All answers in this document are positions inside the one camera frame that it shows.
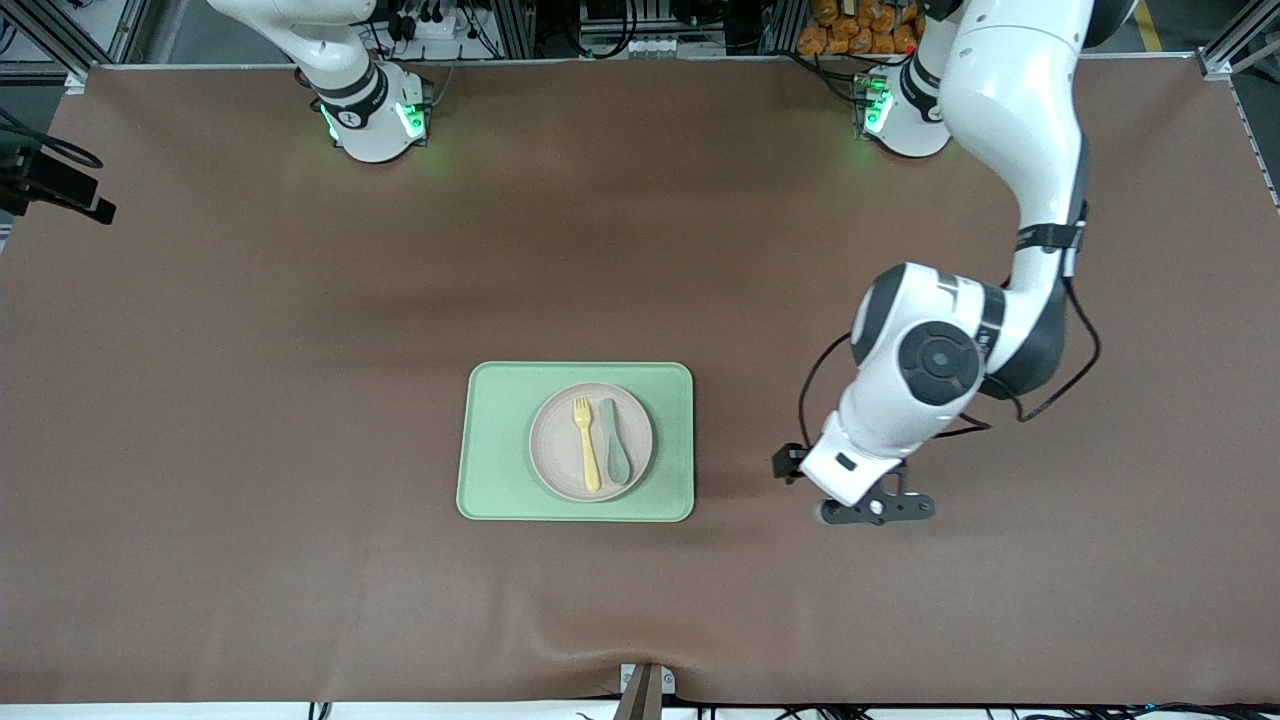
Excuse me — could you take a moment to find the teal plastic spoon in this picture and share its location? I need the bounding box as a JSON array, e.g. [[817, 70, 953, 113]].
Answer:
[[598, 398, 632, 487]]

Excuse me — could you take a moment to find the yellow plastic fork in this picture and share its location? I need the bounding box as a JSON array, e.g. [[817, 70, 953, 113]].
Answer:
[[572, 397, 603, 493]]

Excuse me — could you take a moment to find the round beige plate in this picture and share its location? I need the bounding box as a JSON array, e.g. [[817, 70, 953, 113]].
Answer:
[[529, 383, 654, 503]]

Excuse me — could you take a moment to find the brown table mat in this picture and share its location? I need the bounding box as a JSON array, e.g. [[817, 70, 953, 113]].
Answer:
[[0, 55, 1280, 707]]

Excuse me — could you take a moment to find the metal table clamp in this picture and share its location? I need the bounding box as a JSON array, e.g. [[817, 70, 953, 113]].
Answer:
[[612, 662, 678, 720]]

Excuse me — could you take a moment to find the light green rectangular tray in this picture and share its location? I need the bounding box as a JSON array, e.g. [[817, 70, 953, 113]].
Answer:
[[456, 361, 695, 523]]

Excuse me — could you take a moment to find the white power strip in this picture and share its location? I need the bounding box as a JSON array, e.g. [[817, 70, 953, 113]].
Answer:
[[385, 0, 473, 43]]

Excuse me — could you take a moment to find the pile of orange packets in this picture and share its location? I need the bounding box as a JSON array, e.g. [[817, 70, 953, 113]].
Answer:
[[797, 0, 921, 57]]

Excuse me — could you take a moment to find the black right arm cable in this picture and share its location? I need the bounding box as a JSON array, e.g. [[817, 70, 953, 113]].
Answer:
[[0, 108, 105, 169]]

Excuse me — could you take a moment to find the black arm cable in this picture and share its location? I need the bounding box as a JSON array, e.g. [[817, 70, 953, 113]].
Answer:
[[797, 195, 1102, 461], [0, 108, 105, 169]]

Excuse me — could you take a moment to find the aluminium frame with diagonal beam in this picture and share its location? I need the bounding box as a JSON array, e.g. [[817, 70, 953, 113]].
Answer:
[[0, 0, 151, 93]]

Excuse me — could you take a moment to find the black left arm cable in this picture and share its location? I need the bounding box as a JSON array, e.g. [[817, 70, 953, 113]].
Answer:
[[797, 195, 1102, 461]]

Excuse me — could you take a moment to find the aluminium frame corner post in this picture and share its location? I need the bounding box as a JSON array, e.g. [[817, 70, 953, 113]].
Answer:
[[1195, 0, 1280, 211]]

